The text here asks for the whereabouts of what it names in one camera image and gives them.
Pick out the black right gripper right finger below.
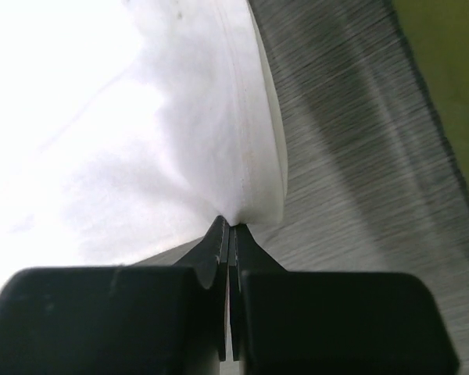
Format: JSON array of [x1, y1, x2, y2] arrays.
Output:
[[228, 225, 460, 374]]

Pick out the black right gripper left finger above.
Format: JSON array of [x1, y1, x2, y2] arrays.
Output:
[[0, 217, 229, 374]]

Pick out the cream white t shirt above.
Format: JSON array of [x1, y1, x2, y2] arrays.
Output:
[[0, 1, 288, 287]]

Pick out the olive green plastic bin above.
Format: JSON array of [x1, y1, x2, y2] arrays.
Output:
[[393, 0, 469, 190]]

